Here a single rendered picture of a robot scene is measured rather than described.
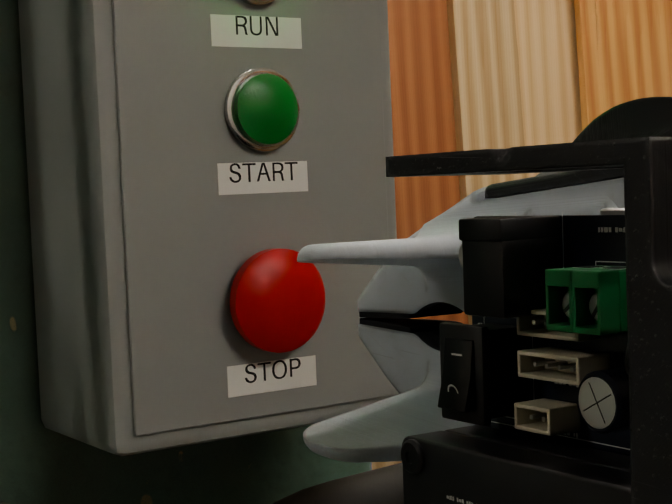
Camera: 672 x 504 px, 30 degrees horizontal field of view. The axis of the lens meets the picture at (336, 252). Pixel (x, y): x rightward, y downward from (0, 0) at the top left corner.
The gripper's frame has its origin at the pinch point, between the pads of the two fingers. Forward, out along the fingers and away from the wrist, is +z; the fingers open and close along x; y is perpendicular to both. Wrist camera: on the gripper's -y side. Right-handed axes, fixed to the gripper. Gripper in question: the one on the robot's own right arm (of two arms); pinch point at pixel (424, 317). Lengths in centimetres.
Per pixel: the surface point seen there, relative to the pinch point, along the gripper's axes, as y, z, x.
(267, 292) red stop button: 0.3, 6.8, -0.3
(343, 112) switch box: -3.1, 7.9, -5.5
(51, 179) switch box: 4.7, 11.6, -3.7
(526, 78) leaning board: -123, 133, -21
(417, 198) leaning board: -100, 134, -2
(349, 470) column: -7.0, 14.1, 7.0
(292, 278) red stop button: -0.5, 6.8, -0.6
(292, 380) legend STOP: -1.0, 7.9, 2.4
